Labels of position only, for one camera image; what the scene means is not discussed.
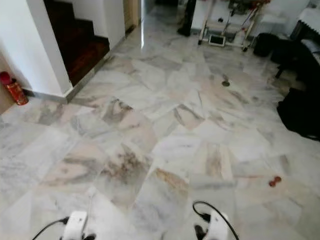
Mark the small red floor object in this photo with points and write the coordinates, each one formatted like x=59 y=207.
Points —
x=275 y=181

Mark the round metal floor drain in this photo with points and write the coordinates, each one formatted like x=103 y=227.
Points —
x=225 y=83

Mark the black bag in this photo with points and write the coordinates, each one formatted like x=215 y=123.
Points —
x=300 y=114

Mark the white framed tablet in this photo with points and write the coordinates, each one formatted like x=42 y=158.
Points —
x=217 y=40

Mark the dark wooden staircase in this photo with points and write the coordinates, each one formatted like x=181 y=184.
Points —
x=80 y=42

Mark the black chair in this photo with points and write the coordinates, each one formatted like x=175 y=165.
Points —
x=300 y=55

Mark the black upright stand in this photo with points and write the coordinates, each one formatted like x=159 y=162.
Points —
x=187 y=17

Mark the white wheeled rack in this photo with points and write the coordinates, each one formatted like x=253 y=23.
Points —
x=230 y=17

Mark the white tablecloth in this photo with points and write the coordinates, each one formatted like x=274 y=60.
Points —
x=310 y=20

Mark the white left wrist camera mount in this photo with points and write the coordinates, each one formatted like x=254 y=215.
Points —
x=76 y=226

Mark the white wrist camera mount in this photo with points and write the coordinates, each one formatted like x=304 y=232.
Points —
x=76 y=226
x=217 y=229

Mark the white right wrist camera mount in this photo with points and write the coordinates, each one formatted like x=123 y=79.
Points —
x=217 y=229

